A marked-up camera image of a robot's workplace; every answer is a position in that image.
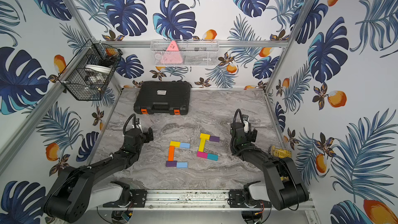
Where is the orange block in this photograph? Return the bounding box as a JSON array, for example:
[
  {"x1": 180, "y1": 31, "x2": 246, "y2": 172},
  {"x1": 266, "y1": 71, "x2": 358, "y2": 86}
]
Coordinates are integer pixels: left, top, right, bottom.
[{"x1": 168, "y1": 146, "x2": 175, "y2": 161}]

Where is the dark purple block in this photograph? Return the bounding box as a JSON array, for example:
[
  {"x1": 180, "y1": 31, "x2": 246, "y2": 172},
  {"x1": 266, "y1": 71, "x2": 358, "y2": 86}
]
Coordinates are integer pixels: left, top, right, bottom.
[{"x1": 166, "y1": 161, "x2": 178, "y2": 168}]

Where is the light blue square block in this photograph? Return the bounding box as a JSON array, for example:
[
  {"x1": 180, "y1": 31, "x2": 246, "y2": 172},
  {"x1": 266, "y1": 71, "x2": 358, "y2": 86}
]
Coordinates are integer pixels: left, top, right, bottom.
[{"x1": 179, "y1": 142, "x2": 190, "y2": 149}]

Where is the purple short block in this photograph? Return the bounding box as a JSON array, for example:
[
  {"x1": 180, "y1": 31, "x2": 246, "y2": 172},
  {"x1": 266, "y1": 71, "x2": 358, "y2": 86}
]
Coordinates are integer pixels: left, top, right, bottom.
[{"x1": 209, "y1": 136, "x2": 220, "y2": 142}]

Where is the teal block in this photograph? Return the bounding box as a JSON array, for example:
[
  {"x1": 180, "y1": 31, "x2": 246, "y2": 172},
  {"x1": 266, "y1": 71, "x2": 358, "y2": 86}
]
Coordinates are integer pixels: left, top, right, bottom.
[{"x1": 207, "y1": 153, "x2": 218, "y2": 161}]

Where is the short yellow block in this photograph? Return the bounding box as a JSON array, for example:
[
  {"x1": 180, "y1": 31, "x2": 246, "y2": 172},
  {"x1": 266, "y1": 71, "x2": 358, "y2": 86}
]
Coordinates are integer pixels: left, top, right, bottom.
[
  {"x1": 170, "y1": 141, "x2": 181, "y2": 147},
  {"x1": 200, "y1": 133, "x2": 210, "y2": 140}
]

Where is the long yellow block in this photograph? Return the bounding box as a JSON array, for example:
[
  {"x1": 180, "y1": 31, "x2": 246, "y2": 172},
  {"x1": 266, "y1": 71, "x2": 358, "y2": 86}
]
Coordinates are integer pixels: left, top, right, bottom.
[{"x1": 198, "y1": 139, "x2": 206, "y2": 152}]

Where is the magenta block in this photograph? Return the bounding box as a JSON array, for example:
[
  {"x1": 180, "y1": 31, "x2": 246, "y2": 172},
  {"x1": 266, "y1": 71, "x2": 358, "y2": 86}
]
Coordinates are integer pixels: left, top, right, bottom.
[{"x1": 197, "y1": 151, "x2": 208, "y2": 159}]

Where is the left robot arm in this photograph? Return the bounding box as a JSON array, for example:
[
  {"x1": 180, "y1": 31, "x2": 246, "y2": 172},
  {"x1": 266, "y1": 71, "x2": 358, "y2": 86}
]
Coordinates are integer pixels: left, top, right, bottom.
[{"x1": 42, "y1": 128, "x2": 154, "y2": 223}]

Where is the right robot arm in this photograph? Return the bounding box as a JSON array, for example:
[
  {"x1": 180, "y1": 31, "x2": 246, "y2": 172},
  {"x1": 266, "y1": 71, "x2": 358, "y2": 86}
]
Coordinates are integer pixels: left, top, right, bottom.
[{"x1": 230, "y1": 128, "x2": 309, "y2": 210}]

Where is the yellow screwdriver bit set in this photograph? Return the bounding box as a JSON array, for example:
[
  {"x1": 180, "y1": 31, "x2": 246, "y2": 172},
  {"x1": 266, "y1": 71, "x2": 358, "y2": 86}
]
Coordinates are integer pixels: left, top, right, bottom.
[{"x1": 269, "y1": 145, "x2": 292, "y2": 158}]

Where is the black plastic tool case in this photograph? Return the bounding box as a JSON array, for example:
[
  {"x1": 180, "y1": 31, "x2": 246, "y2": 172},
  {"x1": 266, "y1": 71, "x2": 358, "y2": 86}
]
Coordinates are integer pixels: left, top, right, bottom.
[{"x1": 134, "y1": 81, "x2": 191, "y2": 115}]

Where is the white roll in basket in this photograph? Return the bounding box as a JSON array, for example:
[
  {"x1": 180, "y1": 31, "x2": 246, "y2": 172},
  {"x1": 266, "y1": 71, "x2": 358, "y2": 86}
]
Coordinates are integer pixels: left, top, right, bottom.
[{"x1": 85, "y1": 64, "x2": 111, "y2": 75}]

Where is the pink triangle item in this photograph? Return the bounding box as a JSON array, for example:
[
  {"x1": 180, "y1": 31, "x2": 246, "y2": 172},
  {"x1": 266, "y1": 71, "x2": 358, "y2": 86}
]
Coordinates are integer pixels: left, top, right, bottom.
[{"x1": 161, "y1": 40, "x2": 183, "y2": 65}]

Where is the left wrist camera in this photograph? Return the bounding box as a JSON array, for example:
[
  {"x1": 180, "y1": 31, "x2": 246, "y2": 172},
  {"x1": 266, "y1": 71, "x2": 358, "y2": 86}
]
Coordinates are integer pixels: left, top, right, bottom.
[{"x1": 123, "y1": 128, "x2": 145, "y2": 140}]

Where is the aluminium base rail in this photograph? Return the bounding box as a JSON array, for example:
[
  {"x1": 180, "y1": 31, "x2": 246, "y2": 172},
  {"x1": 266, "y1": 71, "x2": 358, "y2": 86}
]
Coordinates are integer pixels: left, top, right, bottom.
[{"x1": 60, "y1": 189, "x2": 316, "y2": 211}]

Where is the black wire basket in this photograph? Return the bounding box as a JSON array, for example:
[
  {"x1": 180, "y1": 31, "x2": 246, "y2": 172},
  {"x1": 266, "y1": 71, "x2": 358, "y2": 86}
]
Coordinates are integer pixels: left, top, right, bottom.
[{"x1": 57, "y1": 39, "x2": 123, "y2": 101}]

